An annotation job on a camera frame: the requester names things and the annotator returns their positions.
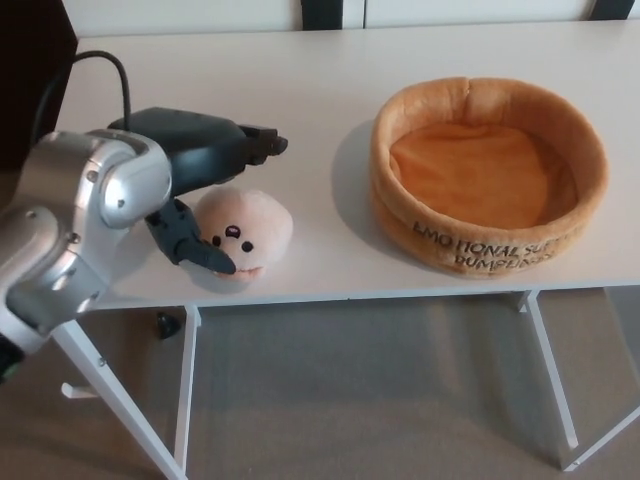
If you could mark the black caster wheel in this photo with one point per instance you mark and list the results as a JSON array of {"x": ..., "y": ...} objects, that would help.
[{"x": 167, "y": 326}]

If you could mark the black chair back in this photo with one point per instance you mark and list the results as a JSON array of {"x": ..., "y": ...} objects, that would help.
[{"x": 322, "y": 12}]

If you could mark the orange round plush basket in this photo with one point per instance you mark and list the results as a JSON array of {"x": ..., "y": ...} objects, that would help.
[{"x": 480, "y": 165}]

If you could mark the white table leg frame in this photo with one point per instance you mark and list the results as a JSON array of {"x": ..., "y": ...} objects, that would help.
[
  {"x": 552, "y": 370},
  {"x": 115, "y": 395}
]

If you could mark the beige plush dumpling toy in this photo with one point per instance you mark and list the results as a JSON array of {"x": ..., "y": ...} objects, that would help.
[{"x": 250, "y": 220}]

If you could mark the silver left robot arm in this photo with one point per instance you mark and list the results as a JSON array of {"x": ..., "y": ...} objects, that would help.
[{"x": 75, "y": 225}]

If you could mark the dark brown furniture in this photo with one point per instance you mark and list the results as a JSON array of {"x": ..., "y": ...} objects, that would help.
[{"x": 30, "y": 75}]

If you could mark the white table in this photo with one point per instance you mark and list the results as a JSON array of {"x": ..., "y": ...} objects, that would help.
[{"x": 200, "y": 15}]

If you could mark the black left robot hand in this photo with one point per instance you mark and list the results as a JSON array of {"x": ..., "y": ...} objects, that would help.
[{"x": 200, "y": 145}]

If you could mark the white hook under table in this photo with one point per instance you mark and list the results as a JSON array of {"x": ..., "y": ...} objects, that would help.
[{"x": 75, "y": 392}]

